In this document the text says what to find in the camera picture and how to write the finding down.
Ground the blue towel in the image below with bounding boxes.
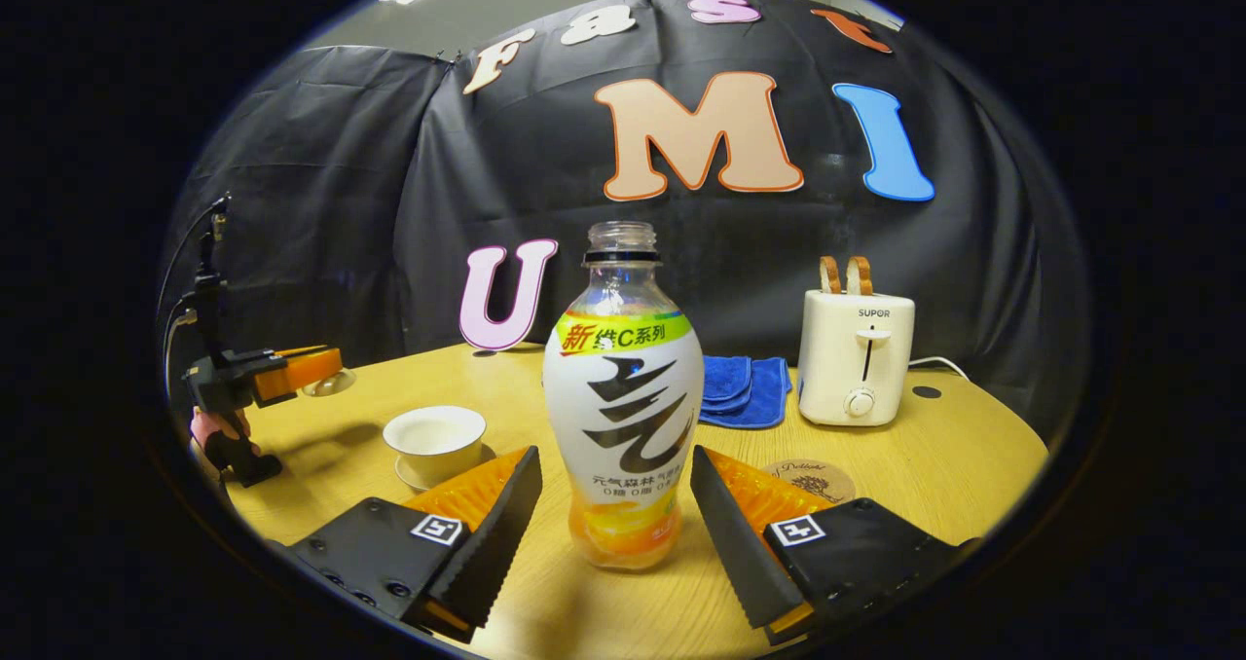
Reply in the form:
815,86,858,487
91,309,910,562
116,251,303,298
699,355,792,430

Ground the plastic water bottle orange drink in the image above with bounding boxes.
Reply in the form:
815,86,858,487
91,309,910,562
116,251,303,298
542,220,705,571

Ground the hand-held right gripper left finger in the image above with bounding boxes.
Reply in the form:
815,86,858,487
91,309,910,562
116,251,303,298
292,446,543,643

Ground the white saucer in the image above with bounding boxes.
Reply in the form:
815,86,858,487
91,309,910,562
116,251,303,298
394,444,497,494

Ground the white teacup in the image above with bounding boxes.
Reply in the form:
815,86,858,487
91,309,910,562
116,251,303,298
383,406,487,486

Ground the white teacup lid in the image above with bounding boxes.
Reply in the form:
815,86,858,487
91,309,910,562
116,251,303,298
300,368,357,398

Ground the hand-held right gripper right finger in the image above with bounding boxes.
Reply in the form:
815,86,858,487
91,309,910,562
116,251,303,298
690,446,974,646

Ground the black backdrop cloth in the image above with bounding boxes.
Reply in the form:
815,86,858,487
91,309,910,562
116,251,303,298
161,0,1091,447

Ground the white power cable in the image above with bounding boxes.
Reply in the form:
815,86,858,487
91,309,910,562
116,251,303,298
908,355,974,384

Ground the white toaster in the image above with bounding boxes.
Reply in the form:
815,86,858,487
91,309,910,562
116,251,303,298
798,289,916,427

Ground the round brown coaster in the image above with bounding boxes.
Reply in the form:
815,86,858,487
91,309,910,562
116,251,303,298
764,458,858,505

